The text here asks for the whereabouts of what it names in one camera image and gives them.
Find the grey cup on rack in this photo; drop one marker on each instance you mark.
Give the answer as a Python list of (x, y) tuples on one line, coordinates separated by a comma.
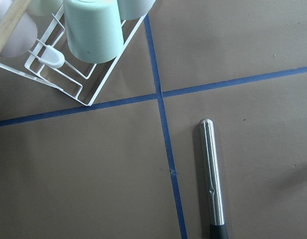
[(133, 9)]

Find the steel muddler black tip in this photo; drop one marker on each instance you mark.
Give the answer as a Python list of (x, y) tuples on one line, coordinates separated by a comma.
[(217, 228)]

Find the white wire cup rack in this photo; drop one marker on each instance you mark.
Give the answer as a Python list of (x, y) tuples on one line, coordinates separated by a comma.
[(51, 63)]

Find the pink cup on rack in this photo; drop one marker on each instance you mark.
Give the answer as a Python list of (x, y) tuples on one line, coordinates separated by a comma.
[(22, 38)]

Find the wooden rack handle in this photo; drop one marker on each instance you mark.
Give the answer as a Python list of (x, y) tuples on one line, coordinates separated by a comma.
[(11, 19)]

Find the mint green cup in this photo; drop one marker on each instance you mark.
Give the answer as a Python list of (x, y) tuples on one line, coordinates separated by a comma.
[(93, 29)]

